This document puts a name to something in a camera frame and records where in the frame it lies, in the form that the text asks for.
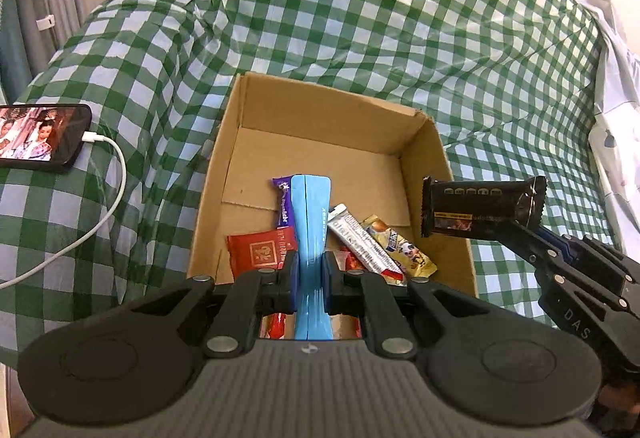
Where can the purple snack packet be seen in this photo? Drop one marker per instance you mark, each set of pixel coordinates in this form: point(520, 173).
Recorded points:
point(285, 205)

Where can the yellow snack bar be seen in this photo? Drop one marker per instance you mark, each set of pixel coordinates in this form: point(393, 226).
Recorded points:
point(400, 248)

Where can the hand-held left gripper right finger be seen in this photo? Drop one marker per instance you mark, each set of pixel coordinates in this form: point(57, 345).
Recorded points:
point(328, 283)

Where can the white printed cloth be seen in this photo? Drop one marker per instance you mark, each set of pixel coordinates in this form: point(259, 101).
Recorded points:
point(620, 118)

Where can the small red snack packet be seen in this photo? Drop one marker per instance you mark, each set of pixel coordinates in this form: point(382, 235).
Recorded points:
point(274, 325)

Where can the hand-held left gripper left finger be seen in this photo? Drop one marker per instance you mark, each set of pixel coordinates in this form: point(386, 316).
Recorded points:
point(293, 283)

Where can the white curtain clip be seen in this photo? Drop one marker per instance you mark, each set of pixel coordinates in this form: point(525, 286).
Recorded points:
point(46, 22)

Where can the white silver snack bar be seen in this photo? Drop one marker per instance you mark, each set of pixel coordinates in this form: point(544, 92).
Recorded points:
point(355, 238)

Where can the cardboard box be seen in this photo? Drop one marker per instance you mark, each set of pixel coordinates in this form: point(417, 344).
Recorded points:
point(310, 138)

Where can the red packet with gold emblem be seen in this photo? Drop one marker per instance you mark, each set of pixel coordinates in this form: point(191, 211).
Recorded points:
point(255, 253)

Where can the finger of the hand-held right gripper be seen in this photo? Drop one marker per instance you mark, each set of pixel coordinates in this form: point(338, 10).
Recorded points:
point(607, 263)
point(535, 250)

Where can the blue snack packet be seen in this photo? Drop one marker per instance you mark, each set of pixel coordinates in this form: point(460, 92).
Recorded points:
point(310, 218)

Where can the black smartphone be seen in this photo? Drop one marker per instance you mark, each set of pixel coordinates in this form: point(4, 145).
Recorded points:
point(45, 138)

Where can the dark brown cracker packet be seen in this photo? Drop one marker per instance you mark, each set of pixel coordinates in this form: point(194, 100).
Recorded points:
point(475, 208)

